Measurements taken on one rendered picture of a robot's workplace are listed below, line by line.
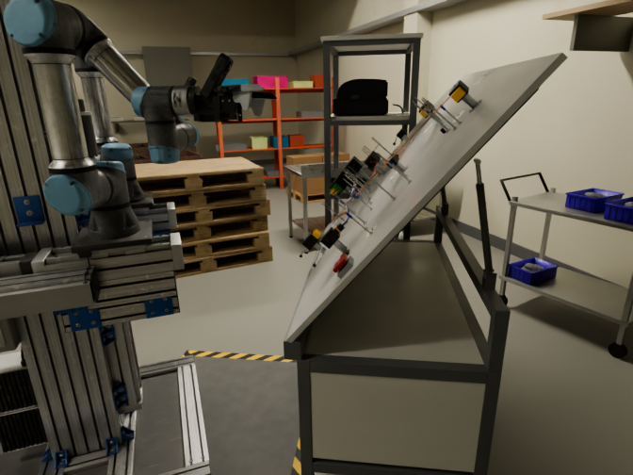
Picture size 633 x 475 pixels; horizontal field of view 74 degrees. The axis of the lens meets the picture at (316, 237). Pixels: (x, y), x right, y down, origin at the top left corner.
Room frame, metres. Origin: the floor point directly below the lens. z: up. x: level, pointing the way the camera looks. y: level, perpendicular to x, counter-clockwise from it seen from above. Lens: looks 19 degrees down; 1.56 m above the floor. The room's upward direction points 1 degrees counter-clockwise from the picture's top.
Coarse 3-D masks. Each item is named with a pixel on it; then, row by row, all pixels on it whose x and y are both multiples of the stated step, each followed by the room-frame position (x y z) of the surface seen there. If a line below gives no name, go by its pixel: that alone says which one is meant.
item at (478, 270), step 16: (448, 224) 1.84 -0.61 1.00; (464, 240) 1.61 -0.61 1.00; (464, 256) 1.44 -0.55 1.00; (480, 272) 1.29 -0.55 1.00; (480, 288) 1.19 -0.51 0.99; (496, 304) 1.05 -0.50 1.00; (496, 320) 1.02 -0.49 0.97; (496, 336) 1.02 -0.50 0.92; (496, 352) 1.02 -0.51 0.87; (496, 368) 1.02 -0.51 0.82
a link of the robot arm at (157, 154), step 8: (152, 128) 1.10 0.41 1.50; (160, 128) 1.09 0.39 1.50; (168, 128) 1.10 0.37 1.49; (176, 128) 1.17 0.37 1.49; (152, 136) 1.10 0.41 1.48; (160, 136) 1.09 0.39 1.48; (168, 136) 1.10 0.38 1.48; (176, 136) 1.13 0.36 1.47; (184, 136) 1.18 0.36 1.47; (152, 144) 1.10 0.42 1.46; (160, 144) 1.09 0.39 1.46; (168, 144) 1.10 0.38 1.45; (176, 144) 1.12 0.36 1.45; (184, 144) 1.18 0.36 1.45; (152, 152) 1.10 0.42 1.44; (160, 152) 1.09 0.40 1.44; (168, 152) 1.10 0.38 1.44; (176, 152) 1.12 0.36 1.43; (152, 160) 1.11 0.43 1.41; (160, 160) 1.10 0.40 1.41; (168, 160) 1.10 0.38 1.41; (176, 160) 1.12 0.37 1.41
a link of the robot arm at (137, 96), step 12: (132, 96) 1.10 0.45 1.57; (144, 96) 1.10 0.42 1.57; (156, 96) 1.09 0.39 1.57; (168, 96) 1.09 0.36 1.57; (144, 108) 1.10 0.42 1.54; (156, 108) 1.09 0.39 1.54; (168, 108) 1.09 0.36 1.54; (144, 120) 1.11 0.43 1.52; (156, 120) 1.09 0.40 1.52; (168, 120) 1.11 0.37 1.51
